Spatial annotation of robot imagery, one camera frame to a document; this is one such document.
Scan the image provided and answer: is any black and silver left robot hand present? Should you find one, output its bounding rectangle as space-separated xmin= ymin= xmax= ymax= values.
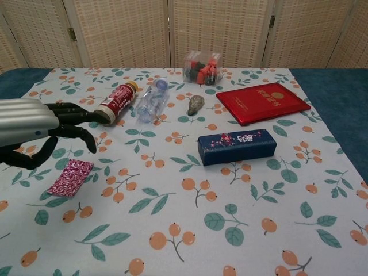
xmin=0 ymin=98 xmax=113 ymax=171

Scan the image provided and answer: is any pink patterned packet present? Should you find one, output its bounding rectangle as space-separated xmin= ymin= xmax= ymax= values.
xmin=47 ymin=159 xmax=95 ymax=199

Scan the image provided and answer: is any red labelled drink bottle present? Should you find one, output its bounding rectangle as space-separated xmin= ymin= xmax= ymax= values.
xmin=95 ymin=80 xmax=138 ymax=127

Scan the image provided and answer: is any clear plastic water bottle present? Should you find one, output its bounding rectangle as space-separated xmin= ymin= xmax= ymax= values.
xmin=135 ymin=78 xmax=171 ymax=124

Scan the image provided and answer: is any woven folding screen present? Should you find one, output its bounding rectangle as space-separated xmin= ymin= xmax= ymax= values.
xmin=0 ymin=0 xmax=368 ymax=75

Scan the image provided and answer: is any fruit and leaf print tablecloth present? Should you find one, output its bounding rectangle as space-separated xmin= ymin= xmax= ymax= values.
xmin=0 ymin=67 xmax=368 ymax=276

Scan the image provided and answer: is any clear box of red black pieces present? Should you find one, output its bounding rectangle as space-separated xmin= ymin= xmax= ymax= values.
xmin=183 ymin=50 xmax=223 ymax=86

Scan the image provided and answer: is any navy blue rectangular box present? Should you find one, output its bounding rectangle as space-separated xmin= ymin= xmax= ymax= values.
xmin=197 ymin=129 xmax=278 ymax=167

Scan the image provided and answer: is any red certificate book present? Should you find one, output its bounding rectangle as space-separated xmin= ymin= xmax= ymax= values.
xmin=215 ymin=82 xmax=312 ymax=127

